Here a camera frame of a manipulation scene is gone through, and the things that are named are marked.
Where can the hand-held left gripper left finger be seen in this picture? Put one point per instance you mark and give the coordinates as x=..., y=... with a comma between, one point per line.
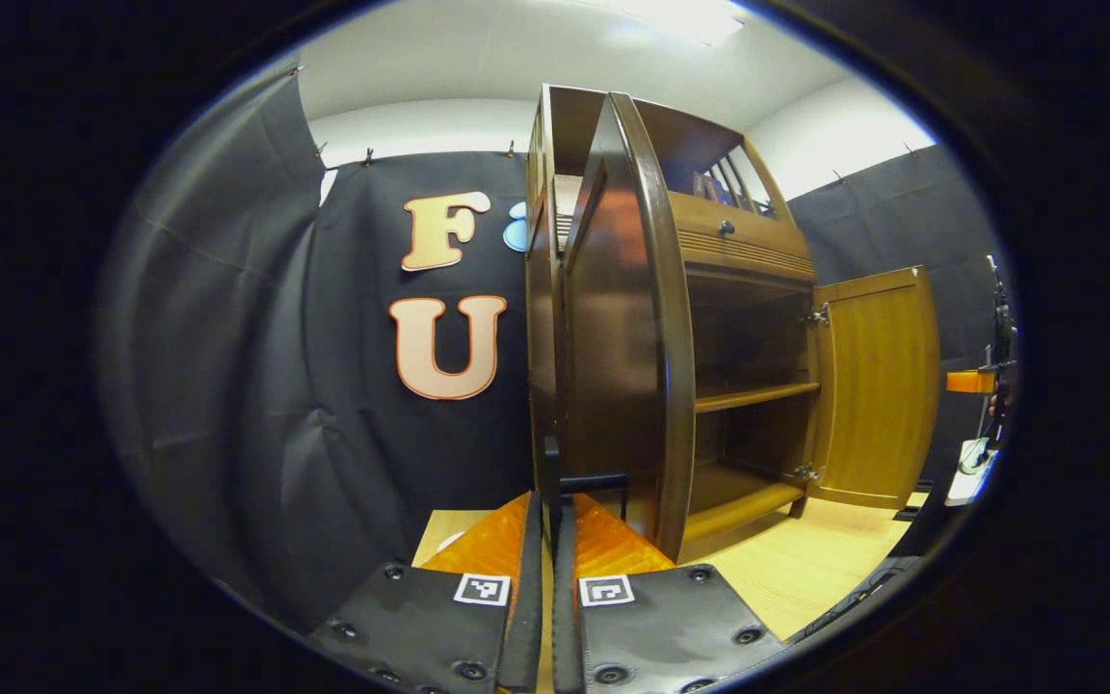
x=528, y=617

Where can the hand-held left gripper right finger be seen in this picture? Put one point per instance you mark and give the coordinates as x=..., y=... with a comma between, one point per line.
x=565, y=627

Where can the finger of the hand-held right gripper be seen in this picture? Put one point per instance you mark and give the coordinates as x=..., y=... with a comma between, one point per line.
x=969, y=382

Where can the wooden shoe cabinet door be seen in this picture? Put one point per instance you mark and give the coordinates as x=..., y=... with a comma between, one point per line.
x=878, y=386
x=613, y=366

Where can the wooden double-door shoe cabinet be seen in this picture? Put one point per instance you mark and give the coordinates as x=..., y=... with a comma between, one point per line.
x=738, y=496

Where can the metal door hinge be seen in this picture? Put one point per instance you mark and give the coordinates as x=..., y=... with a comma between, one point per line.
x=807, y=472
x=816, y=315

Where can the wooden cabinet drawer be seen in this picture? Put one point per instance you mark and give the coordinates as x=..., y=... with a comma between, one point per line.
x=748, y=236

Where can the wooden inner shelf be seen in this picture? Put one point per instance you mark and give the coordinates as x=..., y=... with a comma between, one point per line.
x=757, y=396

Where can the blue book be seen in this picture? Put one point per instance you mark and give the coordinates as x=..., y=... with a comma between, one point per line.
x=726, y=196

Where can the dark red book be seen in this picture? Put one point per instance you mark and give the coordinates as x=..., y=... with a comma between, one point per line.
x=712, y=189

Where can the black backdrop cloth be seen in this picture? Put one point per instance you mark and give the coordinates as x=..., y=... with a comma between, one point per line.
x=227, y=386

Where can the large ceiling light panel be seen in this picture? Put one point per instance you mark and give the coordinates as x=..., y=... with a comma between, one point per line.
x=685, y=19

